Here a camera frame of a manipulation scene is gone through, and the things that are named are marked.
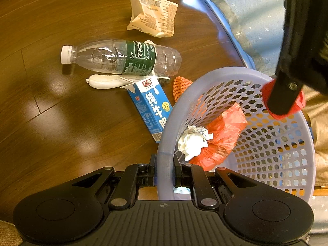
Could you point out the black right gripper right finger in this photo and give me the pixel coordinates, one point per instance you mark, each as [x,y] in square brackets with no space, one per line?
[195,178]

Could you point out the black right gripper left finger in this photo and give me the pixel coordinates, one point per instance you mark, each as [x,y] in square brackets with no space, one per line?
[129,181]

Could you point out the white tissue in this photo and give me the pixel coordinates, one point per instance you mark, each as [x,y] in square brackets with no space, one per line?
[193,140]

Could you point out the red wrapper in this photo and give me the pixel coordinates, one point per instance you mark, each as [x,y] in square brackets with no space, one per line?
[298,104]

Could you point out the red plastic bag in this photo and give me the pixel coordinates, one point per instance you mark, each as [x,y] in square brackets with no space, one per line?
[226,130]

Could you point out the blue white milk carton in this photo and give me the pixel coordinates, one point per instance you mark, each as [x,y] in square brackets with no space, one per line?
[150,101]

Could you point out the orange foam fruit net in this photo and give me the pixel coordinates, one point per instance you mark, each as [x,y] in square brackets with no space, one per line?
[180,84]

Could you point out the lavender plastic mesh wastebasket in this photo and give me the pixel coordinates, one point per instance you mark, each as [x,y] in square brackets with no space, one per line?
[279,153]

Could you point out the clear plastic water bottle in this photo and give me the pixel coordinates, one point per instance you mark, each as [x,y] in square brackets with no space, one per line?
[118,56]

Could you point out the beige snack wrapper bag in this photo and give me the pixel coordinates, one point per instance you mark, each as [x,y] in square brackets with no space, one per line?
[153,17]

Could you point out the wooden chair with tan cover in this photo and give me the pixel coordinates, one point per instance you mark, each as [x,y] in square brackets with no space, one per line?
[316,110]

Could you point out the light blue star curtain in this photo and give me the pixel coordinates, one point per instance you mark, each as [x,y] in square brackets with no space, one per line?
[258,27]

